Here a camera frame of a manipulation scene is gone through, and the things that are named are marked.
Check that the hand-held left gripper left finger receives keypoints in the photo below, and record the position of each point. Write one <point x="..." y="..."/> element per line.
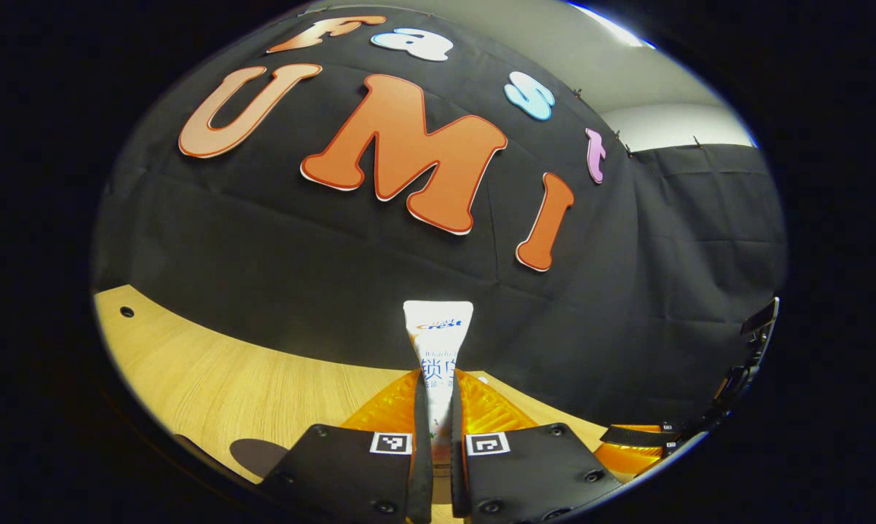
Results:
<point x="421" y="437"/>

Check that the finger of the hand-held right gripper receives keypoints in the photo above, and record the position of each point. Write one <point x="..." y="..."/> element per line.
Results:
<point x="630" y="458"/>
<point x="634" y="437"/>

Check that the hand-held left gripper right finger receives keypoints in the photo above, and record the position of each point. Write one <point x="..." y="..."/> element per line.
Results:
<point x="456" y="437"/>

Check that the white toothpaste tube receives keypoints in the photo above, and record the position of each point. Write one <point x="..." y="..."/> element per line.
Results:
<point x="438" y="335"/>

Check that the dark round coaster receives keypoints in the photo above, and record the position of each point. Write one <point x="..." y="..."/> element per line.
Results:
<point x="259" y="457"/>

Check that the black backdrop cloth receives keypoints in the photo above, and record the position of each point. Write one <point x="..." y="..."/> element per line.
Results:
<point x="263" y="255"/>

